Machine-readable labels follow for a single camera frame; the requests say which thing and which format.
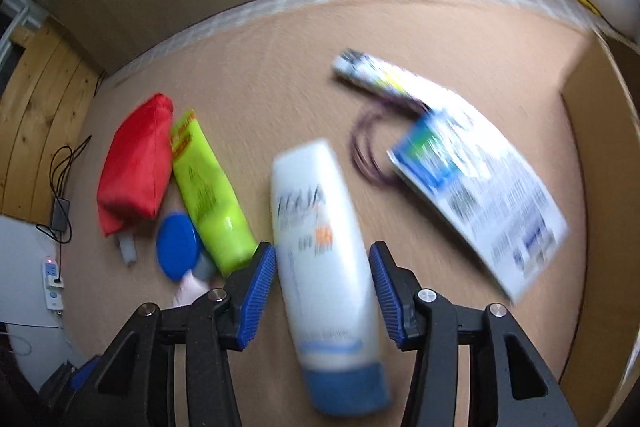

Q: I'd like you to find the red fabric pouch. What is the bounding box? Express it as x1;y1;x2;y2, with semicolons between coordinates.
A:
96;93;175;238

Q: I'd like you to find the yellow-green tube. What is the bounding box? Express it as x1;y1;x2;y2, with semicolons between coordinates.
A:
170;109;258;274

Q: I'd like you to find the white blue printed packet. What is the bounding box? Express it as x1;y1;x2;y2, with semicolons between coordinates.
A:
387;94;568;303

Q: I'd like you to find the purple cord loop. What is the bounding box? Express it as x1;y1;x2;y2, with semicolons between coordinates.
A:
350;104;418;188

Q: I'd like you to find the cardboard box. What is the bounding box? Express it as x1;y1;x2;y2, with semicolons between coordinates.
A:
559;29;640;427

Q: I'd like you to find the black cable with adapter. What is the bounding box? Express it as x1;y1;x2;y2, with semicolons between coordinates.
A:
35;134;93;245

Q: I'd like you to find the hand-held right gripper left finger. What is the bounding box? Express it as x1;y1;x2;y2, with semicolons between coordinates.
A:
60;242;277;427

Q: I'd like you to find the blue round lid jar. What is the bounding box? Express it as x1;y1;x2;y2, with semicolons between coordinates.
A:
156;213;203;282

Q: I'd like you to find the white sunscreen bottle blue cap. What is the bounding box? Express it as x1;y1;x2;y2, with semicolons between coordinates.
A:
270;139;392;417

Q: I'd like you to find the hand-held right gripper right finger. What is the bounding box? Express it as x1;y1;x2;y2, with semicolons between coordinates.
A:
368;241;581;427

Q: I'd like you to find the white power strip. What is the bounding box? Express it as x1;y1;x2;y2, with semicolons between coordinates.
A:
41;257;66;314

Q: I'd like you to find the white board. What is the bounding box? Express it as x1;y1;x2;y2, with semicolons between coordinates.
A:
0;213;68;330

